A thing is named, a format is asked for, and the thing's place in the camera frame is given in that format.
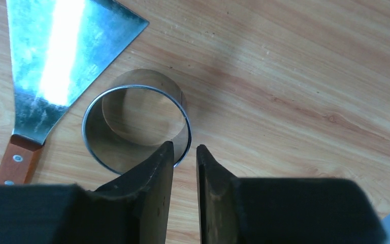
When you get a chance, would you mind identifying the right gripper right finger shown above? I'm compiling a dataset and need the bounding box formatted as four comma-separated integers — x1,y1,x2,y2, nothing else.
197,145,387,243

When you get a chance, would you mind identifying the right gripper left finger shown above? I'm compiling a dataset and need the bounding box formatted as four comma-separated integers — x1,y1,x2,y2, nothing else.
0,141,174,243

